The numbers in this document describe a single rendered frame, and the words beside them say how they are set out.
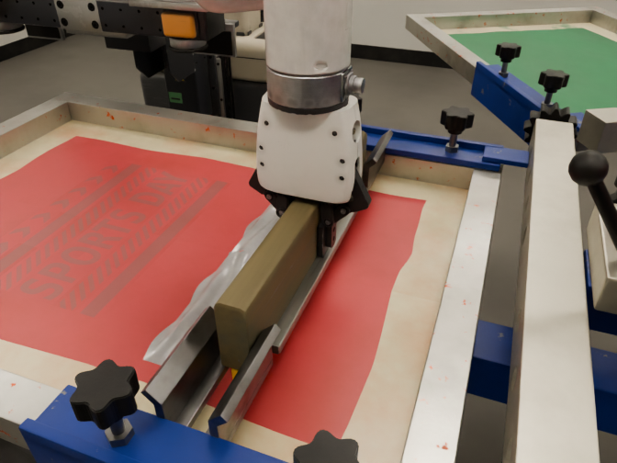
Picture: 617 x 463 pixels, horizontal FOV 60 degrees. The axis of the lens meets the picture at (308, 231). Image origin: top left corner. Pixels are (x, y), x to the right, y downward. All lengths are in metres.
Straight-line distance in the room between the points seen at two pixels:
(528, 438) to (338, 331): 0.23
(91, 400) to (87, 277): 0.29
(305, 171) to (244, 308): 0.16
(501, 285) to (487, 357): 1.59
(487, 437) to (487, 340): 1.09
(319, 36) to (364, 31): 4.08
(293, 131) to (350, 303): 0.20
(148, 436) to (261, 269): 0.16
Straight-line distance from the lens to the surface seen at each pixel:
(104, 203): 0.79
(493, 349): 0.61
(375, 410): 0.49
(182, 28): 1.07
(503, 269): 2.27
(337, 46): 0.46
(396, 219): 0.71
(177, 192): 0.79
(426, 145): 0.81
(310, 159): 0.50
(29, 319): 0.63
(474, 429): 1.70
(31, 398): 0.50
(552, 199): 0.64
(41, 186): 0.87
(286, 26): 0.45
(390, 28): 4.48
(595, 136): 0.89
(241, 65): 1.67
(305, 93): 0.47
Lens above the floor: 1.35
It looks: 35 degrees down
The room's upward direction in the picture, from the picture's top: straight up
